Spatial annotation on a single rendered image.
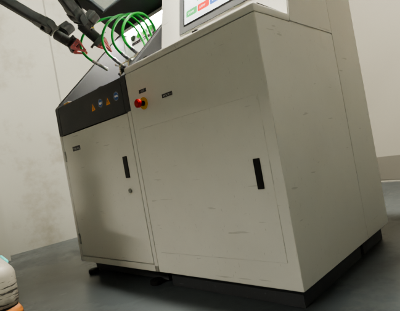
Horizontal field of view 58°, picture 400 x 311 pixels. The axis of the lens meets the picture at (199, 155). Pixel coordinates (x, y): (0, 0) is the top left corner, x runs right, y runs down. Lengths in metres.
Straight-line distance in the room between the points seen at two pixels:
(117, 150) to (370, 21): 2.80
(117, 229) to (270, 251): 0.88
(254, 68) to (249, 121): 0.17
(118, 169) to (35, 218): 1.88
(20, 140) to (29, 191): 0.45
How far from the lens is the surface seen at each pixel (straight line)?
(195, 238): 1.44
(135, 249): 1.77
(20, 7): 2.27
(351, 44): 1.89
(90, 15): 2.12
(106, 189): 1.87
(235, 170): 1.23
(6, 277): 1.54
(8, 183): 3.50
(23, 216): 3.52
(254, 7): 1.21
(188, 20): 1.75
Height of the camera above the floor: 0.54
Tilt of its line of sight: level
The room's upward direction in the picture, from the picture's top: 10 degrees counter-clockwise
